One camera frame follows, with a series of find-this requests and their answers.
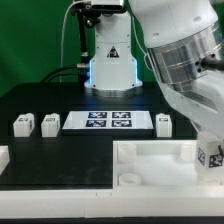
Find white square tabletop part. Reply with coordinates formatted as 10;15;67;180
113;140;224;198

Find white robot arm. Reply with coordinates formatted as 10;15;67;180
129;0;224;138

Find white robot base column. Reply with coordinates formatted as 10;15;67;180
84;0;142;97

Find white marker plate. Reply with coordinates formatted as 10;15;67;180
62;110;154;132

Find white U-shaped obstacle fence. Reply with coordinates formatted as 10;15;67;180
0;142;224;219

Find black cable bundle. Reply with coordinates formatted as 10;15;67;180
39;65;88;84

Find grey white cable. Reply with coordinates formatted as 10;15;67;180
59;0;84;83

